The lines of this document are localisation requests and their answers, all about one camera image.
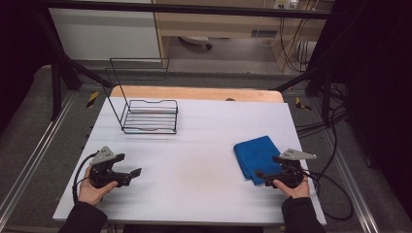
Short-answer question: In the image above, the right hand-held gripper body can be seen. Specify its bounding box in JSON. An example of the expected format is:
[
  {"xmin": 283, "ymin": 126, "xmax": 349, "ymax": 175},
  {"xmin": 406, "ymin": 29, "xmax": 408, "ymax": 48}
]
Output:
[{"xmin": 264, "ymin": 148, "xmax": 318, "ymax": 189}]

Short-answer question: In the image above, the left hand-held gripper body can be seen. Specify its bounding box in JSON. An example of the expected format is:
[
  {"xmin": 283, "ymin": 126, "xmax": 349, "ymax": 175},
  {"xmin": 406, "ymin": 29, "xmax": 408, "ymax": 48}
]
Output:
[{"xmin": 88, "ymin": 146, "xmax": 132, "ymax": 189}]

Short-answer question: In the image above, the blue towel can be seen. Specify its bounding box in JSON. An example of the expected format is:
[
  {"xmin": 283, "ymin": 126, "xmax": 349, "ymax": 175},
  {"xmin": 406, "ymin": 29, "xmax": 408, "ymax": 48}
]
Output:
[{"xmin": 233, "ymin": 135, "xmax": 284, "ymax": 186}]

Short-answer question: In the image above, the black wire rack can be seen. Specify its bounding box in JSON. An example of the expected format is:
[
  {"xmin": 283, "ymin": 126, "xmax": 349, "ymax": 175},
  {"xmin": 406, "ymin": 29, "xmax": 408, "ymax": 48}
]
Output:
[{"xmin": 105, "ymin": 57, "xmax": 180, "ymax": 135}]

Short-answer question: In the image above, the person's right hand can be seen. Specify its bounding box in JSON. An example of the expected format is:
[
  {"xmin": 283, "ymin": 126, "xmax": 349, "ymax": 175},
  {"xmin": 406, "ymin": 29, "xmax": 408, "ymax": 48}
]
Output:
[{"xmin": 272, "ymin": 178, "xmax": 311, "ymax": 199}]

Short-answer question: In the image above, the person's left hand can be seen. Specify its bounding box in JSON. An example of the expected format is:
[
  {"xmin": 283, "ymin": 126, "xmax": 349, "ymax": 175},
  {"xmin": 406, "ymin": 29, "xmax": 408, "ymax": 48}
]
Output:
[{"xmin": 78, "ymin": 175, "xmax": 120, "ymax": 208}]

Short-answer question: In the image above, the yellow black tape strip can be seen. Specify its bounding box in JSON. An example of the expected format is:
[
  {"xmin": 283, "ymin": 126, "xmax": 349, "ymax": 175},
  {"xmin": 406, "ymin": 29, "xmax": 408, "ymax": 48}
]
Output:
[
  {"xmin": 86, "ymin": 90, "xmax": 100, "ymax": 109},
  {"xmin": 294, "ymin": 96, "xmax": 313, "ymax": 112}
]

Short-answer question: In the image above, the white foam board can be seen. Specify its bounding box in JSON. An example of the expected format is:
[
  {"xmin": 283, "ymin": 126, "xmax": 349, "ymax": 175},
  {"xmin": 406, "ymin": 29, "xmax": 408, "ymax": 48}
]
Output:
[{"xmin": 52, "ymin": 97, "xmax": 327, "ymax": 226}]

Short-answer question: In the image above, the wooden table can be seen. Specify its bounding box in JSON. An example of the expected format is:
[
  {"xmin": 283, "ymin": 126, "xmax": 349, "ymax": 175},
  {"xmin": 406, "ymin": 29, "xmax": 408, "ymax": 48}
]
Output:
[{"xmin": 110, "ymin": 84, "xmax": 285, "ymax": 104}]

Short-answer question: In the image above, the white panel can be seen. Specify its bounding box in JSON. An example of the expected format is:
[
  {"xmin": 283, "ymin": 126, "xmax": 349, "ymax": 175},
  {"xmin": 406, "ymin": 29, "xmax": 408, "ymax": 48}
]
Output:
[{"xmin": 48, "ymin": 0, "xmax": 162, "ymax": 61}]

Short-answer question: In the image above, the chair base with caster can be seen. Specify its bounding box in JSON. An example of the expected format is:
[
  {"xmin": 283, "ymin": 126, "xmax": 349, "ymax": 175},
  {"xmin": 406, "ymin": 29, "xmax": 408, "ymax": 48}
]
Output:
[{"xmin": 178, "ymin": 35, "xmax": 214, "ymax": 50}]

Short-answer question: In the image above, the wooden desk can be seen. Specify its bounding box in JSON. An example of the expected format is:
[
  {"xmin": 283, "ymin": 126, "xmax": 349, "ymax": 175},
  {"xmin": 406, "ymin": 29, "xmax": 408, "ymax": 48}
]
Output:
[{"xmin": 152, "ymin": 0, "xmax": 336, "ymax": 71}]

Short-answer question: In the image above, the white power strip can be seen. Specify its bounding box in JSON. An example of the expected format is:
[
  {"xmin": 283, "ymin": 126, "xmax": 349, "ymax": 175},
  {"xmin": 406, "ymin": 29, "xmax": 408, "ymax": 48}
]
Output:
[{"xmin": 273, "ymin": 0, "xmax": 299, "ymax": 10}]

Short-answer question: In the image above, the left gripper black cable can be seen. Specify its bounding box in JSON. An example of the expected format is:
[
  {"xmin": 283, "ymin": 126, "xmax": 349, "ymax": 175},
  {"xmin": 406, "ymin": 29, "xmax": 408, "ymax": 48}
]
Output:
[{"xmin": 71, "ymin": 150, "xmax": 99, "ymax": 204}]

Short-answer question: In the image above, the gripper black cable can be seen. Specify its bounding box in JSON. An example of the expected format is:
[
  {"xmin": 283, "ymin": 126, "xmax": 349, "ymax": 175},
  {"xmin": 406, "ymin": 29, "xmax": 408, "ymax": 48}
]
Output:
[
  {"xmin": 302, "ymin": 168, "xmax": 355, "ymax": 222},
  {"xmin": 71, "ymin": 150, "xmax": 99, "ymax": 204}
]

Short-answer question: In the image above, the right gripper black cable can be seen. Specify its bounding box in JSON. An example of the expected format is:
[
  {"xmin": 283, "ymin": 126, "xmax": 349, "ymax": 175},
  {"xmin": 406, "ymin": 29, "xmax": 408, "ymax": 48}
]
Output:
[{"xmin": 302, "ymin": 168, "xmax": 355, "ymax": 222}]

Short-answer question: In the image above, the bundle of black cables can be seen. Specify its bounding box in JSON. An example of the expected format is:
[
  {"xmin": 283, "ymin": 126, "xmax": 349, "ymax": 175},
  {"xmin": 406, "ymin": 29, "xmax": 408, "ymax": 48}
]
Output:
[{"xmin": 293, "ymin": 82, "xmax": 349, "ymax": 183}]

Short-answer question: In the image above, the aluminium rail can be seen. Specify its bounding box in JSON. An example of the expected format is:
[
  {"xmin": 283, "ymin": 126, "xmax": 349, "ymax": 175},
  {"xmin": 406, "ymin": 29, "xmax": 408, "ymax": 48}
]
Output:
[
  {"xmin": 324, "ymin": 129, "xmax": 381, "ymax": 233},
  {"xmin": 0, "ymin": 91, "xmax": 76, "ymax": 227}
]

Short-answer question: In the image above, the black metal frame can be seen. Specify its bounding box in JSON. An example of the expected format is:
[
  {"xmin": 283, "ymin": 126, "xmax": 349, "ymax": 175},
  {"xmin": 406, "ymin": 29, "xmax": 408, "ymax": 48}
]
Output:
[{"xmin": 30, "ymin": 0, "xmax": 412, "ymax": 121}]

